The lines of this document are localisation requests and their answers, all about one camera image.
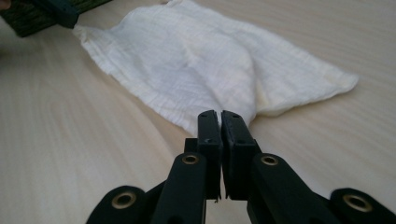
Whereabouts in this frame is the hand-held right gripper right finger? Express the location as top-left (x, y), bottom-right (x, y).
top-left (219, 110), bottom-right (263, 201)

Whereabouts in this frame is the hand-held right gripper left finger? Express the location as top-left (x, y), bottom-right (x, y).
top-left (184, 109), bottom-right (224, 201)

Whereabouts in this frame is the green woven plastic basket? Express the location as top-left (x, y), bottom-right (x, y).
top-left (0, 0), bottom-right (114, 38)

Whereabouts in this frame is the white cloth with brown stain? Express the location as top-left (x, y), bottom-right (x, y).
top-left (72, 0), bottom-right (360, 137)

